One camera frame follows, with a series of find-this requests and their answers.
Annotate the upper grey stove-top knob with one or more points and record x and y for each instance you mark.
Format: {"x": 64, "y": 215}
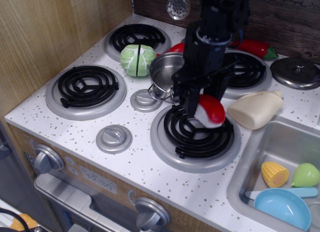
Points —
{"x": 142, "y": 101}

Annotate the light blue toy ladle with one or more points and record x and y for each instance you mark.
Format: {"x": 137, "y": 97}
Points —
{"x": 285, "y": 204}

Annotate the back right black burner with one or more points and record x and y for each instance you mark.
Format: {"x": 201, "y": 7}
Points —
{"x": 251, "y": 74}

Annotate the small steel pan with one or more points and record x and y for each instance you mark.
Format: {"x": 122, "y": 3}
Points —
{"x": 161, "y": 70}

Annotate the red toy ketchup bottle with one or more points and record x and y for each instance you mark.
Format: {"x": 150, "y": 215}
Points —
{"x": 176, "y": 48}

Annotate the cream toy mayonnaise bottle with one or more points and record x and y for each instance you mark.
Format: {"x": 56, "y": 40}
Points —
{"x": 255, "y": 110}

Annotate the red and white toy sushi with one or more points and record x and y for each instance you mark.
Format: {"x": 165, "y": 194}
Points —
{"x": 210, "y": 112}

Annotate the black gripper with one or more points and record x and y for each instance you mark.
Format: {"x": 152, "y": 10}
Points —
{"x": 204, "y": 67}

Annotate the grey stove-top knob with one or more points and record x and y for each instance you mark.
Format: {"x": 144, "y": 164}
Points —
{"x": 142, "y": 101}
{"x": 114, "y": 139}

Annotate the front left black burner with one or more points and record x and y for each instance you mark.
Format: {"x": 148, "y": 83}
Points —
{"x": 85, "y": 92}

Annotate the black burner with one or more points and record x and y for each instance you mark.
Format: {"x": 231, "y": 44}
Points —
{"x": 251, "y": 74}
{"x": 85, "y": 92}
{"x": 136, "y": 34}
{"x": 185, "y": 144}

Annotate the lower grey stove-top knob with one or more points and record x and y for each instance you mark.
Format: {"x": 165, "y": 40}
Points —
{"x": 114, "y": 139}

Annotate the yellow toy item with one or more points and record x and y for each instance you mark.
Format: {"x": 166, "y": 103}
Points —
{"x": 28, "y": 220}

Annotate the green toy pear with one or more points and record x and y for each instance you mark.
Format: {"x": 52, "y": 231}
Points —
{"x": 305, "y": 175}

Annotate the grey oven knob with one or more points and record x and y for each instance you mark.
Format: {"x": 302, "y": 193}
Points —
{"x": 47, "y": 160}
{"x": 151, "y": 215}

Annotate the front right black burner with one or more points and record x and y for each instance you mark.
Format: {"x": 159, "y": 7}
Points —
{"x": 185, "y": 144}

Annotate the left grey oven knob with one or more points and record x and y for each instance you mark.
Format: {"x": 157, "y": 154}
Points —
{"x": 47, "y": 160}

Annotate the grey oven door handle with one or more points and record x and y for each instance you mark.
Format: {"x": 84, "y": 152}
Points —
{"x": 75, "y": 201}

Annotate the red toy chili pepper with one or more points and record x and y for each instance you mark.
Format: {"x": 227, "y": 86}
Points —
{"x": 260, "y": 49}

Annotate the steel sink basin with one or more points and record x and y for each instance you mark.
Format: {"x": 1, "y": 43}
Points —
{"x": 282, "y": 141}

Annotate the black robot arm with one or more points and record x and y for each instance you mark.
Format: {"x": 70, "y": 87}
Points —
{"x": 224, "y": 15}

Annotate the yellow toy corn cob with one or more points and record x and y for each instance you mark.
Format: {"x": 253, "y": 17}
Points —
{"x": 274, "y": 174}

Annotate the back left black burner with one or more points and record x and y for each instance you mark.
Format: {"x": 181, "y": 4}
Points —
{"x": 136, "y": 34}

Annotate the right grey oven knob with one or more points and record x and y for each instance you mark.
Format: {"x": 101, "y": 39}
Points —
{"x": 151, "y": 215}

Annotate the steel pot lid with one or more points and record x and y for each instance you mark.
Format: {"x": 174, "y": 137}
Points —
{"x": 296, "y": 73}

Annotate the green toy cabbage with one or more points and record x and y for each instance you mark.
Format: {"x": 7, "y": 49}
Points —
{"x": 136, "y": 60}

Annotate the hanging steel skimmer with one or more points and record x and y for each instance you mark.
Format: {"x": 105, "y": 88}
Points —
{"x": 178, "y": 9}

